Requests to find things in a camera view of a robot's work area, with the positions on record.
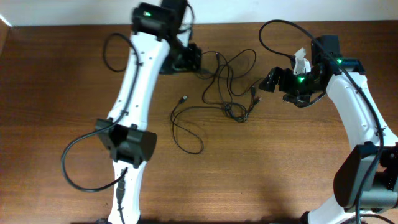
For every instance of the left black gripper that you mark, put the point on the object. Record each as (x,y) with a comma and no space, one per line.
(191,58)

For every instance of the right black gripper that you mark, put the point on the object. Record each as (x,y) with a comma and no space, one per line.
(283,79)

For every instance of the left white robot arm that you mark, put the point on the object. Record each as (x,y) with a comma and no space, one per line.
(160,45)

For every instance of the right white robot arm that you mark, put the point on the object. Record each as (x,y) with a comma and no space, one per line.
(366,183)

